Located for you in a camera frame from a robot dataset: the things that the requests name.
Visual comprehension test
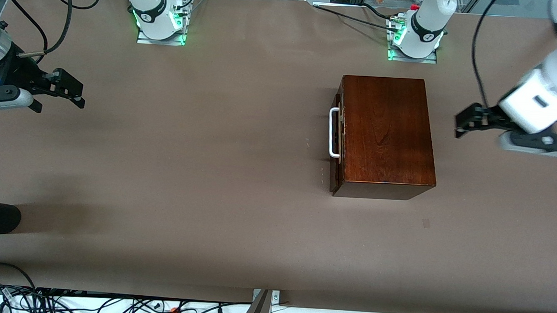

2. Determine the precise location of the light wood drawer white handle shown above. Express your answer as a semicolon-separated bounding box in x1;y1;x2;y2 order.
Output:
325;93;345;193

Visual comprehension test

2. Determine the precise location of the dark brown wooden cabinet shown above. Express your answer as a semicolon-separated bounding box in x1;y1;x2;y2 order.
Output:
332;74;442;202

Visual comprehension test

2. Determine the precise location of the thin black cable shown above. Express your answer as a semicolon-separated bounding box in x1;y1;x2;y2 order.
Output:
2;0;51;54

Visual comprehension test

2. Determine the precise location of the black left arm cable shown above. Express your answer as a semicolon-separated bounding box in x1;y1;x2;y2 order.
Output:
469;0;502;109

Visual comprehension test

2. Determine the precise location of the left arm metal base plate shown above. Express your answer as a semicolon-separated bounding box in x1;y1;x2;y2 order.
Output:
387;14;440;64

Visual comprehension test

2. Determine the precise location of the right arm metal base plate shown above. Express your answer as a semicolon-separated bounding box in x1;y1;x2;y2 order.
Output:
137;0;190;47

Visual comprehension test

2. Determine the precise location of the black table cable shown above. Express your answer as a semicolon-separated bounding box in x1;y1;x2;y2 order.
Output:
359;2;408;24
311;5;401;33

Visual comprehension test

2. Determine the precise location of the black cable loop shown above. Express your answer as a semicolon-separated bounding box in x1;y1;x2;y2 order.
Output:
0;262;40;291

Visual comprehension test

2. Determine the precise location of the small metal bracket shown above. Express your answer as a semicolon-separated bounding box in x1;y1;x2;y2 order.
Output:
252;289;281;306

